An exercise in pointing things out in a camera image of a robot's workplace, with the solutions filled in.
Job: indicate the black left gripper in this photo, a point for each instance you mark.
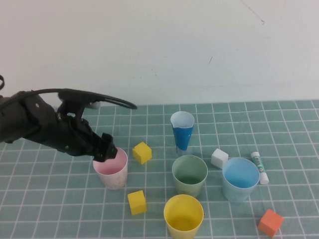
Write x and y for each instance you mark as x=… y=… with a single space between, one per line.
x=72 y=139

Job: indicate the pink plastic cup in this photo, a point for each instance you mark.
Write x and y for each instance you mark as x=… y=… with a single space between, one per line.
x=112 y=179

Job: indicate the yellow plastic cup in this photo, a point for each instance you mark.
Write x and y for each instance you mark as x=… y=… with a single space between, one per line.
x=183 y=216

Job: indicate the light blue plastic cup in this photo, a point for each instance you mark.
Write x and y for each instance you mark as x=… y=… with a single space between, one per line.
x=240 y=174

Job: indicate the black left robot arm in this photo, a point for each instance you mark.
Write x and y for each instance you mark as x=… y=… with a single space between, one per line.
x=22 y=119

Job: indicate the yellow foam cube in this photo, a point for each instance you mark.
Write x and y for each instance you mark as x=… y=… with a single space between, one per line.
x=137 y=203
x=142 y=153

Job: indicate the green grid tablecloth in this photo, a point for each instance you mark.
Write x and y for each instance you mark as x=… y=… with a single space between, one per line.
x=49 y=186

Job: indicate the blue cone cup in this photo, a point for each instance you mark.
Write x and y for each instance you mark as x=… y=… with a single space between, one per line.
x=182 y=139

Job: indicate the green plastic cup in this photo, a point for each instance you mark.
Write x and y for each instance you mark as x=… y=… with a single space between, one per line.
x=189 y=169

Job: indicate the white foam cube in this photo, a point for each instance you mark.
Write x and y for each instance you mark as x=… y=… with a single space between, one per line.
x=219 y=158

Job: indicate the white green glue stick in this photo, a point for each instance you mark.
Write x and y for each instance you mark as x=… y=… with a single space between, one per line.
x=259 y=165

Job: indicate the orange foam cube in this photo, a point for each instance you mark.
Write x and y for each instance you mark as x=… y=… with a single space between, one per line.
x=270 y=222

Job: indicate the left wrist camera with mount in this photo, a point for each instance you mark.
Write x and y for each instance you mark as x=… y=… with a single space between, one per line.
x=72 y=95

